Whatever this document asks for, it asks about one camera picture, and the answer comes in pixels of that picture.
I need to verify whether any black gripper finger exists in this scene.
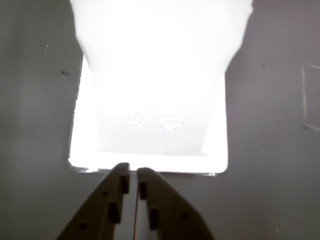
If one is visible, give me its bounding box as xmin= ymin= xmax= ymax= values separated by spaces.
xmin=136 ymin=167 xmax=216 ymax=240
xmin=56 ymin=162 xmax=131 ymax=240

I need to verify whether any white packaged sandwich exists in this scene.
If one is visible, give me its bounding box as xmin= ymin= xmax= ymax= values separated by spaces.
xmin=67 ymin=0 xmax=254 ymax=175

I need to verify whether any dark gray table mat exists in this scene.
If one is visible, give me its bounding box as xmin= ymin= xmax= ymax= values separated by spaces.
xmin=0 ymin=0 xmax=138 ymax=240
xmin=134 ymin=0 xmax=320 ymax=240

